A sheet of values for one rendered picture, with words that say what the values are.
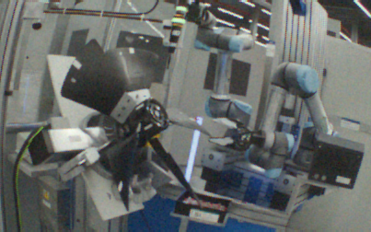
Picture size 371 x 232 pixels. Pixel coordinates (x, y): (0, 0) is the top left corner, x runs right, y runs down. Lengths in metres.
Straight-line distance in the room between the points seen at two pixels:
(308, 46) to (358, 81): 0.98
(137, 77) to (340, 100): 1.96
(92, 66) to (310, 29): 1.39
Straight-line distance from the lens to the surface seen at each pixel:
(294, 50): 2.12
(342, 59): 2.96
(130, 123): 1.23
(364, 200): 3.05
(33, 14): 1.39
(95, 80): 1.14
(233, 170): 2.03
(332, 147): 1.44
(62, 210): 1.45
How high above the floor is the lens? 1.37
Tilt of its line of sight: 7 degrees down
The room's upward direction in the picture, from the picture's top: 11 degrees clockwise
